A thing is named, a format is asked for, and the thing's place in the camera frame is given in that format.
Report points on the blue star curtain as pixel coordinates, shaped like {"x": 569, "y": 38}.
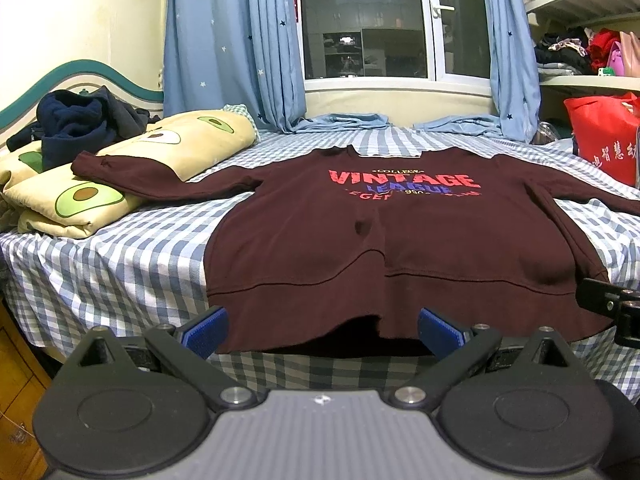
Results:
{"x": 513, "y": 77}
{"x": 230, "y": 52}

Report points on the pink handbag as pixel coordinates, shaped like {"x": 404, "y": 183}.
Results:
{"x": 624, "y": 56}

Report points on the clothes heap on shelf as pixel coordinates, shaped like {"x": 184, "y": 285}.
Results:
{"x": 580, "y": 48}

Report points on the white framed window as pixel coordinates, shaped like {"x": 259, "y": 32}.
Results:
{"x": 403, "y": 44}

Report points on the yellow avocado print pillow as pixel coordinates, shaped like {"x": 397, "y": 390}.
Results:
{"x": 77, "y": 199}

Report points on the right blue star curtain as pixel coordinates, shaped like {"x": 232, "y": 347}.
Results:
{"x": 513, "y": 77}

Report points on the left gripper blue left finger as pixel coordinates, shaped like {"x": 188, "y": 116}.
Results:
{"x": 204, "y": 334}

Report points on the left blue star curtain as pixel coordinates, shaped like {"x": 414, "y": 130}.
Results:
{"x": 230, "y": 52}

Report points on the teal striped headboard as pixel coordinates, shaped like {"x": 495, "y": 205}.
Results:
{"x": 78, "y": 68}

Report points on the red shopping bag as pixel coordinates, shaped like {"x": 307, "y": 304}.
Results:
{"x": 606, "y": 131}

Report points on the blue white checkered bed sheet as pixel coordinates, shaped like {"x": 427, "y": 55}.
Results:
{"x": 147, "y": 267}

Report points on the dark navy clothes pile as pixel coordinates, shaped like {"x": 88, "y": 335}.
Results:
{"x": 68, "y": 123}

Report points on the white wall shelf unit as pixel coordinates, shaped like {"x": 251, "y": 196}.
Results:
{"x": 547, "y": 16}

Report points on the maroon vintage print sweatshirt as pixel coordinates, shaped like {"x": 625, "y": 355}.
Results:
{"x": 318, "y": 240}

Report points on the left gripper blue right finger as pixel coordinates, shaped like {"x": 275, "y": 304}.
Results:
{"x": 440, "y": 336}

